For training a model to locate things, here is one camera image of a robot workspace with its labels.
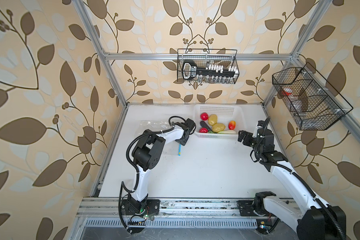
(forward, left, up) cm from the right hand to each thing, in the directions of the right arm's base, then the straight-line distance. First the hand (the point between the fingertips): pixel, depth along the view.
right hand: (247, 135), depth 83 cm
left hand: (+9, +39, -14) cm, 42 cm away
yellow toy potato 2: (+14, +13, -11) cm, 21 cm away
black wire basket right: (+6, -29, +18) cm, 35 cm away
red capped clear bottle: (+16, -22, +17) cm, 32 cm away
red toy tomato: (+12, +23, -11) cm, 28 cm away
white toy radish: (+11, +6, -12) cm, 18 cm away
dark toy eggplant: (+19, +22, -14) cm, 32 cm away
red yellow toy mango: (+16, +2, -12) cm, 20 cm away
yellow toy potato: (+22, +15, -12) cm, 29 cm away
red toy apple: (+25, +21, -12) cm, 35 cm away
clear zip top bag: (+3, +44, -18) cm, 47 cm away
